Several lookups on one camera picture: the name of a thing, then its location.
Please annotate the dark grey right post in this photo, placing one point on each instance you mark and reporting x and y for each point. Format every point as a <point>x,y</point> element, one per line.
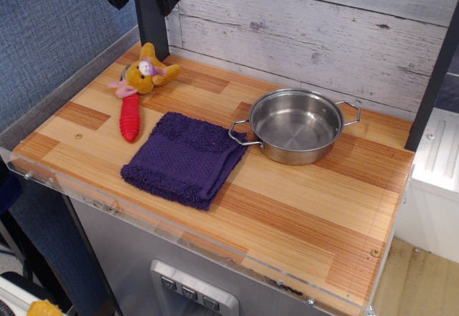
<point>435,83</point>

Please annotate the dark grey post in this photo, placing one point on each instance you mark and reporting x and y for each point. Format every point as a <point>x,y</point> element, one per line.
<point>152,27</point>
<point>435,83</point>

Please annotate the white ridged appliance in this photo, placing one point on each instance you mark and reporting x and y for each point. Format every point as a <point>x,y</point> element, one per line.
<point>428,217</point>

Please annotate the dark grey left post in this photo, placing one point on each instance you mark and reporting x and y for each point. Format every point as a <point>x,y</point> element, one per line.
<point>152,27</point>

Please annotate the clear acrylic table guard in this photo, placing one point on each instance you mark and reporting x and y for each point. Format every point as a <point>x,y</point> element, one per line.
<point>282,240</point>

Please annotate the stainless steel pot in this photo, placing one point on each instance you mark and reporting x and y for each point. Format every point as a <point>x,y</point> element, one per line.
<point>296,126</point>

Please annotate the orange plush animal toy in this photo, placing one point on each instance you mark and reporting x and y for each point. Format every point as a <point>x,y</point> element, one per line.
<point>145,74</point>

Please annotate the purple folded cloth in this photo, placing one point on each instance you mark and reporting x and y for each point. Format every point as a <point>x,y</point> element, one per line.
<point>185,160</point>

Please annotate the red handled metal spoon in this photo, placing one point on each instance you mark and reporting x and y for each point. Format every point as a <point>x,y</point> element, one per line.
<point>130,118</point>

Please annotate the silver button panel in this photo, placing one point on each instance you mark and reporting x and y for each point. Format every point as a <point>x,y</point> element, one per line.
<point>180,293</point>

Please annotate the yellow cloth object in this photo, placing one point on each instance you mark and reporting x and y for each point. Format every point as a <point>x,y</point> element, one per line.
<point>44,308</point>

